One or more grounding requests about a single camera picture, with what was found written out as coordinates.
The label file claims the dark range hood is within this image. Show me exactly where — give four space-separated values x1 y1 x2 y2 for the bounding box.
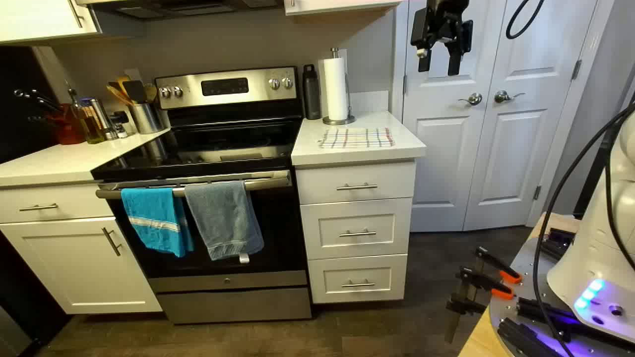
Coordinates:
77 0 285 19

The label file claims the small black box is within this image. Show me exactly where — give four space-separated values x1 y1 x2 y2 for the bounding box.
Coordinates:
537 225 579 261

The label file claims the black orange bar clamp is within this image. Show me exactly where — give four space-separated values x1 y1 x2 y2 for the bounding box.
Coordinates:
442 263 517 344
472 243 525 287

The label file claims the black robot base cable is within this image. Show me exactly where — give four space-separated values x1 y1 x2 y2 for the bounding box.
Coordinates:
531 96 635 342

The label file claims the white paper towel roll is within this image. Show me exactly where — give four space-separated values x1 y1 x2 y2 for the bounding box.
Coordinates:
317 53 357 126

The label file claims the blue towel with white stripe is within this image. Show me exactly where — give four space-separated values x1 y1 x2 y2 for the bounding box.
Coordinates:
119 184 196 259

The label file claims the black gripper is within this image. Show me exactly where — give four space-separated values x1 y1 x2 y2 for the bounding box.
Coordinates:
408 0 476 77

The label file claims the stainless steel black stove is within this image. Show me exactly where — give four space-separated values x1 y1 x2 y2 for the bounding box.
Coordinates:
89 63 313 324

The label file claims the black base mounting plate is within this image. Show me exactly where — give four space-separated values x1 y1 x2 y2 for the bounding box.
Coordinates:
494 295 635 357

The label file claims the utensil holder with utensils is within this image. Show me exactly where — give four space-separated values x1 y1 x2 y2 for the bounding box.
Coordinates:
105 67 162 134

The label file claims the red container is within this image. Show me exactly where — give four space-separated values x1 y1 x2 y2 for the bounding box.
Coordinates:
43 100 87 146

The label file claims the striped white place mat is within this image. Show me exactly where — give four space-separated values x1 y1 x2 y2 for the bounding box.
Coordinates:
315 124 396 150

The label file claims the grey towel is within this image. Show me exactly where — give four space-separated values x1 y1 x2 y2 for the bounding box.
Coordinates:
182 180 265 263

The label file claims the white drawer with metal handle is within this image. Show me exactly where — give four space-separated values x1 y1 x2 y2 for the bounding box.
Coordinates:
305 251 410 305
299 196 414 259
293 158 418 205

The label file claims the oil bottle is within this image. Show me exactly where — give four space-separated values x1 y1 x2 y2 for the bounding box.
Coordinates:
73 94 109 144

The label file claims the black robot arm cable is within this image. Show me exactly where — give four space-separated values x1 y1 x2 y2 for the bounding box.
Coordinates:
504 0 547 41

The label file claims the white drawer cabinet with countertop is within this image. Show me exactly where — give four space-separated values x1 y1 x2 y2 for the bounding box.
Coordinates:
289 108 428 307

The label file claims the small dark jar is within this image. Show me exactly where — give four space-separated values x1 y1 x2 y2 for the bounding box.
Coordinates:
107 108 135 138

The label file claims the white cabinet door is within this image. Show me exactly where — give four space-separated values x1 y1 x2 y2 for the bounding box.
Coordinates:
0 215 164 317

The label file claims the white panel door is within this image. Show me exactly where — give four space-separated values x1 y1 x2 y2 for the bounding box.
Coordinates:
398 0 510 233
462 0 603 231

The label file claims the small white cabinet drawer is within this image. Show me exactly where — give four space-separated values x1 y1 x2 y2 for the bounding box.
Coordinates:
0 180 115 225

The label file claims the silver door lever handle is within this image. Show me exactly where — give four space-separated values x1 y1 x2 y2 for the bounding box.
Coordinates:
492 88 527 104
456 90 486 108

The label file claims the white wall cabinet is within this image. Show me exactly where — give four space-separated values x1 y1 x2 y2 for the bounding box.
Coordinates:
281 0 402 17
0 0 103 47

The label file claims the black water bottle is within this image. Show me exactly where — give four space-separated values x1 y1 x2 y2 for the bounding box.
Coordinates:
301 61 323 120

